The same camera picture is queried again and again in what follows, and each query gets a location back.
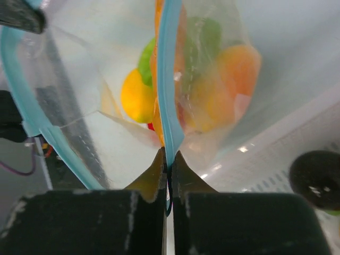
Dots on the small orange fruit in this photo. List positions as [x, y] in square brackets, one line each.
[156, 120]

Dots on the yellow lemon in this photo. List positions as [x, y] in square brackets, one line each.
[137, 98]

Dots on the white plastic basket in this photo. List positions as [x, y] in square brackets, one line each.
[261, 164]

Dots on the dark purple mangosteen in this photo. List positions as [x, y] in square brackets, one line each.
[314, 175]

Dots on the green leaf vegetable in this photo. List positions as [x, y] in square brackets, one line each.
[144, 62]

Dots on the clear zip top bag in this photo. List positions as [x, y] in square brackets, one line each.
[67, 81]

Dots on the green lime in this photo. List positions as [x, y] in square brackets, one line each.
[203, 38]

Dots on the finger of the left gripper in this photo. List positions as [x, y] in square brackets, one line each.
[21, 15]

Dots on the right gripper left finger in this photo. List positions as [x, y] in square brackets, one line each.
[127, 221]

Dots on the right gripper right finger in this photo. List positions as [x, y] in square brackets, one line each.
[210, 222]

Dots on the orange papaya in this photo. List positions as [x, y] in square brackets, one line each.
[221, 95]

